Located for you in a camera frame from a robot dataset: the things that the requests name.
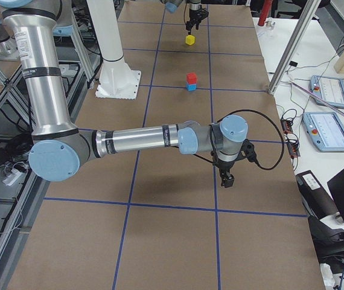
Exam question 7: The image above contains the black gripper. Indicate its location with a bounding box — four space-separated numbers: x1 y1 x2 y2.
211 139 255 188
185 0 208 33

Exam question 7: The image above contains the yellow cube block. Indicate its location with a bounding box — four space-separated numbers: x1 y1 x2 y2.
185 34 196 46

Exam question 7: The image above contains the red cube block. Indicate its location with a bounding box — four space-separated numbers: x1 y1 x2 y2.
186 72 197 85

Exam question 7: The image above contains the blue cube block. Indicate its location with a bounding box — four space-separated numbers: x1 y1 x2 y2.
186 83 197 91

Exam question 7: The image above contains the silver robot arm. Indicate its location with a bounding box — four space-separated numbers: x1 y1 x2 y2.
161 0 209 35
0 1 257 187

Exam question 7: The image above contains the red fire extinguisher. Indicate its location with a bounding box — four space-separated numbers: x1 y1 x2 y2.
258 0 273 27

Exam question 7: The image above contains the orange circuit board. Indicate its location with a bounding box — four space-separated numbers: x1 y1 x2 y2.
281 118 293 134

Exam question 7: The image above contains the near teach pendant tablet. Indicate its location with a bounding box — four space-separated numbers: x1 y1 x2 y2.
302 112 344 152

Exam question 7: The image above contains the teach pendant tablet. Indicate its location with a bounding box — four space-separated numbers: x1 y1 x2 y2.
310 75 344 109
302 112 344 152

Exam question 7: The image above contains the far teach pendant tablet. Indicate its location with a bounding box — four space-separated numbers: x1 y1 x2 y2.
310 75 344 109

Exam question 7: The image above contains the white power strip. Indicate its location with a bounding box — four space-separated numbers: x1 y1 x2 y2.
2 169 22 186

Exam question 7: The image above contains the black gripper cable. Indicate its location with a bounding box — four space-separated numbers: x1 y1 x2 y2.
217 109 285 170

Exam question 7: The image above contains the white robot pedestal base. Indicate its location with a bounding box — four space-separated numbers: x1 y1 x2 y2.
87 0 141 100

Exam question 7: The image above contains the aluminium frame post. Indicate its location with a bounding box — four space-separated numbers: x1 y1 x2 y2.
268 0 321 95

